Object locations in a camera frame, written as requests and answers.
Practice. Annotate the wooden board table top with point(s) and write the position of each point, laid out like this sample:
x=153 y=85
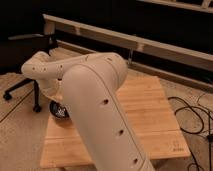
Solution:
x=149 y=113

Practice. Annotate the white wooden bench frame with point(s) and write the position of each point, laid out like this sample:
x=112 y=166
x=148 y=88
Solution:
x=154 y=29

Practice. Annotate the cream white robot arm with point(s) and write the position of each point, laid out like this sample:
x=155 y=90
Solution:
x=88 y=84

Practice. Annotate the black office chair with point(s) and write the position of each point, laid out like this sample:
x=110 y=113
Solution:
x=14 y=51

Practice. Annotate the dark ceramic bowl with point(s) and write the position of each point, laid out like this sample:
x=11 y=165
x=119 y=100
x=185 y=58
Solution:
x=58 y=110

